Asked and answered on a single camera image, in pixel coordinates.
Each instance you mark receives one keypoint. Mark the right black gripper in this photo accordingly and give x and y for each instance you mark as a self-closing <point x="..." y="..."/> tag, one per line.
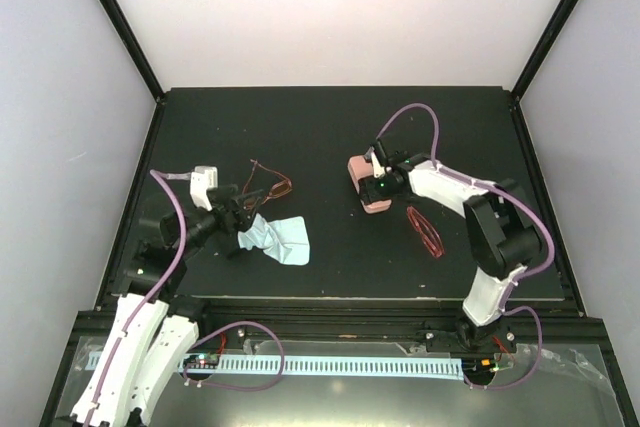
<point x="369" y="193"/>

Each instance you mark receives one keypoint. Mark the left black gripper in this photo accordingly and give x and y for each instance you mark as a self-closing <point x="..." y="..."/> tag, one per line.
<point x="228" y="223"/>

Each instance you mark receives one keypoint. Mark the pink glasses case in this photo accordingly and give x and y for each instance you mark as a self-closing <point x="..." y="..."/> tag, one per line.
<point x="359" y="169"/>

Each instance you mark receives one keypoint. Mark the light blue cleaning cloth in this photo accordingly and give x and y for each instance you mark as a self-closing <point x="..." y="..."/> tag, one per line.
<point x="285" y="241"/>

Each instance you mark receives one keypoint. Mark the red sunglasses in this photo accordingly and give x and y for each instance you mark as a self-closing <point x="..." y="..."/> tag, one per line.
<point x="429" y="236"/>

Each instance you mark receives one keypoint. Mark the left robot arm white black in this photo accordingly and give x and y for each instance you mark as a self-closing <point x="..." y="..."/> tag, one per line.
<point x="154" y="327"/>

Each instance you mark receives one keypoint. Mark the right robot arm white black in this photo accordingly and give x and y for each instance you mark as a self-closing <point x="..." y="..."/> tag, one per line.
<point x="503" y="232"/>

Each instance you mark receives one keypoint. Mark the brown sunglasses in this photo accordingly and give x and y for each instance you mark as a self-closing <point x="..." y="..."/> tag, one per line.
<point x="278" y="189"/>

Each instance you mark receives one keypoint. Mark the left circuit board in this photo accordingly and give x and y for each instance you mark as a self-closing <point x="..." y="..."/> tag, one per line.
<point x="201" y="361"/>

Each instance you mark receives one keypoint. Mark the circuit board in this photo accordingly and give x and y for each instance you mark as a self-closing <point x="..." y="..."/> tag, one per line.
<point x="484" y="365"/>
<point x="201" y="361"/>

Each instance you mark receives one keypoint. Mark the clear plastic sheet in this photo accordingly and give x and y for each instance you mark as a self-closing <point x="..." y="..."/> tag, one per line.
<point x="382" y="384"/>

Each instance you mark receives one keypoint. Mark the right circuit board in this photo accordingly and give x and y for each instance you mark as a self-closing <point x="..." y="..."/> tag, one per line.
<point x="484" y="365"/>

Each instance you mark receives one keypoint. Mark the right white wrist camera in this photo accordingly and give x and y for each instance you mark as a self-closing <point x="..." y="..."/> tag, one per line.
<point x="378" y="170"/>

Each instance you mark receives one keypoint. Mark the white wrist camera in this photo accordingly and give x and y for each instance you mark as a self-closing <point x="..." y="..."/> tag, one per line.
<point x="203" y="179"/>
<point x="378" y="170"/>

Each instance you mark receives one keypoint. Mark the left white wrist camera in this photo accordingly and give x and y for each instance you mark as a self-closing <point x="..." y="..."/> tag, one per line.
<point x="203" y="179"/>

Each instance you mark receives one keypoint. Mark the white slotted cable duct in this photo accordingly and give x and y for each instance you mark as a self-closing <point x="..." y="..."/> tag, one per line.
<point x="341" y="366"/>

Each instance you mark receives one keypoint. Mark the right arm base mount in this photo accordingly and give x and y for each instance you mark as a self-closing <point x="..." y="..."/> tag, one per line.
<point x="461" y="335"/>

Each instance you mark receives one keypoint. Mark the left black frame post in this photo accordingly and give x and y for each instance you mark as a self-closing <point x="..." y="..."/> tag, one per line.
<point x="129" y="40"/>

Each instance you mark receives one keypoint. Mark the black frame post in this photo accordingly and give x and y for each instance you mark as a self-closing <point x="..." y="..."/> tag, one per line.
<point x="546" y="41"/>
<point x="129" y="40"/>

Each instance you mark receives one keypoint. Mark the right black frame post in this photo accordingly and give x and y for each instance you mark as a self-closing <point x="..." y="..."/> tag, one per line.
<point x="546" y="41"/>

